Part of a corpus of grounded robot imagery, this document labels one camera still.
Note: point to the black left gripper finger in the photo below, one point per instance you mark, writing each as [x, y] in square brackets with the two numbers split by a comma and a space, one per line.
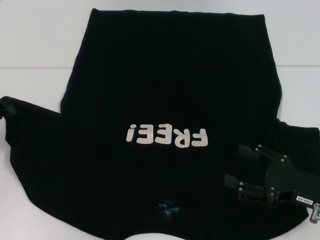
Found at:
[7, 110]

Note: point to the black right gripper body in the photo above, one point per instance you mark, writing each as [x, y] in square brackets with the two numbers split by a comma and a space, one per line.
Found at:
[280, 180]

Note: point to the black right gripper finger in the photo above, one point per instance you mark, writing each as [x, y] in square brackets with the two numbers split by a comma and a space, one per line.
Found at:
[250, 151]
[250, 191]

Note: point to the silver right wrist connector plug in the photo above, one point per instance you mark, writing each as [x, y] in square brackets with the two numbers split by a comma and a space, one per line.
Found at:
[315, 212]

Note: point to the black shirt with FREE print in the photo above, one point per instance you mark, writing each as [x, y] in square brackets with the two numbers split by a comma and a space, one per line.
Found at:
[162, 75]

